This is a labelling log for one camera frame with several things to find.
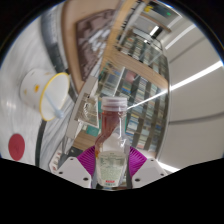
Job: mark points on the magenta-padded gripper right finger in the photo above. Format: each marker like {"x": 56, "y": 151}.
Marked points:
{"x": 148, "y": 171}

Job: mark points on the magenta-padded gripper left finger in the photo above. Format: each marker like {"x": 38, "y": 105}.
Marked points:
{"x": 71, "y": 170}

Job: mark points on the clear plastic drink bottle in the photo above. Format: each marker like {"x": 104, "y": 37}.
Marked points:
{"x": 111, "y": 166}

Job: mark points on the long white architecture model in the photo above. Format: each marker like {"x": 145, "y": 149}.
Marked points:
{"x": 85, "y": 110}

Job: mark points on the light blue spoon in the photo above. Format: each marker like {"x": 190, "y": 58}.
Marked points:
{"x": 53, "y": 105}

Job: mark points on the white cup with yellow rim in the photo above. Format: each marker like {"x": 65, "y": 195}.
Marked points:
{"x": 33, "y": 88}

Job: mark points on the book shelf unit behind glass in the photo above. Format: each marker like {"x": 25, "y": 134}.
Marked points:
{"x": 140, "y": 46}

